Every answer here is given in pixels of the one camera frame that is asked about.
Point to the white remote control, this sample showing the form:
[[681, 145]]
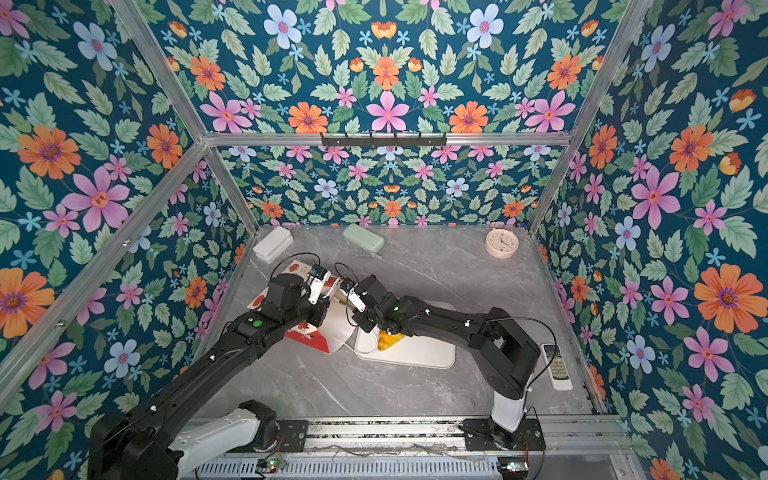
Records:
[[556, 367]]

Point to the white flat box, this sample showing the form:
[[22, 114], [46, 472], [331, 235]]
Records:
[[273, 244]]

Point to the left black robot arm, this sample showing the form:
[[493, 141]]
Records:
[[151, 441]]

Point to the white slotted cable duct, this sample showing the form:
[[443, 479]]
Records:
[[346, 468]]

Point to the white plastic tray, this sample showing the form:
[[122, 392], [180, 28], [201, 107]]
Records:
[[416, 351]]

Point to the black hook rail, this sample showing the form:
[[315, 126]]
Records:
[[371, 140]]

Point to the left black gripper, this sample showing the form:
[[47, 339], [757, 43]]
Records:
[[321, 306]]

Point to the mint green glasses case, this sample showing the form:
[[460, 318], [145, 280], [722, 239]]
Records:
[[363, 238]]

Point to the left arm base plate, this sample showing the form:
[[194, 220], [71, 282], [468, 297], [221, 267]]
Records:
[[290, 437]]

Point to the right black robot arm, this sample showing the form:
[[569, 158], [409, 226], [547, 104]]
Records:
[[505, 354]]

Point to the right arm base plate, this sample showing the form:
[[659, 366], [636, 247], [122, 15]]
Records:
[[482, 434]]

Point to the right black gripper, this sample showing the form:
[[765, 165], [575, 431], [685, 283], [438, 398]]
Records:
[[360, 320]]

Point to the pink round alarm clock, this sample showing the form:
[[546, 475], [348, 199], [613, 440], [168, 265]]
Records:
[[501, 243]]

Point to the aluminium front rail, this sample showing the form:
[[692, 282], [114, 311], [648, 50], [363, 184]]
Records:
[[569, 435]]

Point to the steel tongs white tips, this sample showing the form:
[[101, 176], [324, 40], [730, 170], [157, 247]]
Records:
[[340, 296]]

